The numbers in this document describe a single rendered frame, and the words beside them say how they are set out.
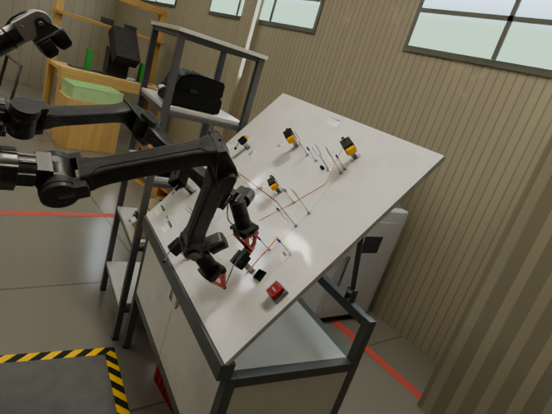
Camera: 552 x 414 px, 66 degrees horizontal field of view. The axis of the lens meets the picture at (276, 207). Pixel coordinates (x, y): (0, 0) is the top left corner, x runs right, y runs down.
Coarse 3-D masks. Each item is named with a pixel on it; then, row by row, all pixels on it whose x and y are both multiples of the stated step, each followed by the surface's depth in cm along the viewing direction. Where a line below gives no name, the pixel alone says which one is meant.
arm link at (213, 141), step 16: (176, 144) 100; (192, 144) 100; (208, 144) 101; (224, 144) 106; (80, 160) 93; (96, 160) 93; (112, 160) 94; (128, 160) 94; (144, 160) 95; (160, 160) 96; (176, 160) 98; (192, 160) 100; (208, 160) 101; (224, 160) 103; (64, 176) 89; (80, 176) 90; (96, 176) 92; (112, 176) 94; (128, 176) 96; (144, 176) 98; (48, 192) 88; (64, 192) 89; (80, 192) 91
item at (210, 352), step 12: (144, 216) 230; (144, 228) 228; (156, 240) 208; (156, 252) 206; (168, 264) 189; (168, 276) 188; (180, 288) 174; (180, 300) 173; (192, 312) 161; (192, 324) 160; (204, 336) 150; (204, 348) 149; (216, 348) 144; (216, 360) 141; (216, 372) 140; (228, 372) 140
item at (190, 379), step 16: (176, 304) 186; (176, 320) 186; (176, 336) 184; (192, 336) 169; (176, 352) 182; (192, 352) 168; (176, 368) 180; (192, 368) 166; (208, 368) 154; (176, 384) 179; (192, 384) 165; (208, 384) 153; (176, 400) 177; (192, 400) 163; (208, 400) 152
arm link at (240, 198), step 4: (236, 196) 151; (240, 196) 150; (244, 196) 151; (232, 200) 149; (236, 200) 148; (240, 200) 148; (244, 200) 148; (232, 204) 147; (236, 204) 147; (240, 204) 147; (244, 204) 148; (232, 208) 148; (236, 208) 147; (240, 208) 147; (244, 208) 148; (232, 212) 149; (236, 212) 148; (240, 212) 148; (244, 212) 149; (236, 216) 149
